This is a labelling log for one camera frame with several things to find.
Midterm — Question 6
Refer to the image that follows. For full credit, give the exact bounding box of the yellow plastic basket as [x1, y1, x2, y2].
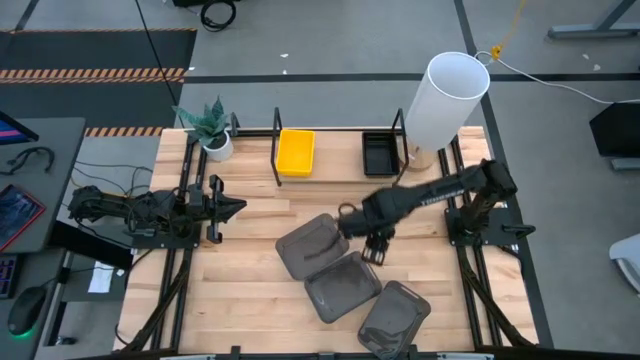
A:
[275, 128, 317, 178]

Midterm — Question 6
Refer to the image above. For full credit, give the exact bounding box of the coiled black cable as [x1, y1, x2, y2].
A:
[199, 0, 238, 33]

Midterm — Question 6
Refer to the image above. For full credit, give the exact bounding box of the black headset cable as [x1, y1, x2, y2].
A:
[0, 145, 56, 176]

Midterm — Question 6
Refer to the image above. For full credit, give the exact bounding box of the grey side table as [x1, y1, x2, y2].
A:
[33, 134, 162, 349]

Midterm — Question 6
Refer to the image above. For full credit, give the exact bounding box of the black mesh plastic basket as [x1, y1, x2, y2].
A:
[361, 130, 401, 178]

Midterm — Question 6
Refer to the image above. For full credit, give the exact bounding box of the black keyboard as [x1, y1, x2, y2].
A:
[0, 254, 22, 300]

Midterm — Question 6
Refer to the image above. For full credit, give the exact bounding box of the grey desk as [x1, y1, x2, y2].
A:
[0, 117, 87, 256]

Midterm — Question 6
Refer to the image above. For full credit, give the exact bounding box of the snake plant in white pot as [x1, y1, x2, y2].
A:
[172, 96, 235, 163]

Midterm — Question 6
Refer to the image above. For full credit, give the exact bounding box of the black box under desk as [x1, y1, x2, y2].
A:
[48, 219, 135, 270]

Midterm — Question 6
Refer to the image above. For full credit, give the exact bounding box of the black monitor back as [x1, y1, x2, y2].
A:
[588, 101, 640, 159]

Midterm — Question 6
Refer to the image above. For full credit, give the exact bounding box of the white chair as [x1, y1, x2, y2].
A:
[608, 233, 640, 295]

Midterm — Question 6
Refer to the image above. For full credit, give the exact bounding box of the white paper sheet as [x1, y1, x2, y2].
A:
[87, 260, 116, 294]

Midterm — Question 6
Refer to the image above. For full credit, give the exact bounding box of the black computer mouse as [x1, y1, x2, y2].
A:
[6, 285, 49, 337]

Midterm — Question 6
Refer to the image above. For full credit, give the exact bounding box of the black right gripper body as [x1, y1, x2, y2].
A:
[357, 189, 404, 267]

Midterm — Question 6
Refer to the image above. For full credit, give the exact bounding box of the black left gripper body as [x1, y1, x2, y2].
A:
[189, 173, 225, 245]

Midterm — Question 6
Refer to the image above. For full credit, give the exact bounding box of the yellow cable with plug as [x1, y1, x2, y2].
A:
[490, 0, 529, 62]

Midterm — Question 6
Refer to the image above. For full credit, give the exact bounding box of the wooden shelf with black frame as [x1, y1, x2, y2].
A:
[269, 106, 409, 189]

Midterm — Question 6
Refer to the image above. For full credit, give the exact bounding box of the grey desk foot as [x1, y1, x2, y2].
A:
[547, 0, 640, 41]

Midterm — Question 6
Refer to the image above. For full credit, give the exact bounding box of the black aluminium rig frame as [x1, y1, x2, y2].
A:
[113, 112, 551, 360]

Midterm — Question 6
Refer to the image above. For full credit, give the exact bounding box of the grey translucent plastic basket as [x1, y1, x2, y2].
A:
[303, 250, 384, 325]
[274, 213, 351, 282]
[357, 279, 433, 360]

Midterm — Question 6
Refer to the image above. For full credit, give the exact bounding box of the white cylindrical bin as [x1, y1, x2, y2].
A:
[394, 51, 492, 174]

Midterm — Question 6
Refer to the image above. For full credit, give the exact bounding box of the black mat with hazard stripe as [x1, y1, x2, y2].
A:
[0, 28, 198, 85]
[0, 82, 184, 138]

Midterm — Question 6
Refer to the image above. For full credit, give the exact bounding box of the tablet in red case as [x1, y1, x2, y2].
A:
[0, 183, 47, 254]

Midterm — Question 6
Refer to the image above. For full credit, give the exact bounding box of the white cable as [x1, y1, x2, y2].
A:
[473, 49, 640, 106]

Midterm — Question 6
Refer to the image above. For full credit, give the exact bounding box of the long thin black cable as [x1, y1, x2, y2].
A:
[134, 0, 187, 129]

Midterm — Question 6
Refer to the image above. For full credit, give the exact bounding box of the monitor with blue screen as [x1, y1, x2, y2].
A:
[0, 110, 40, 146]

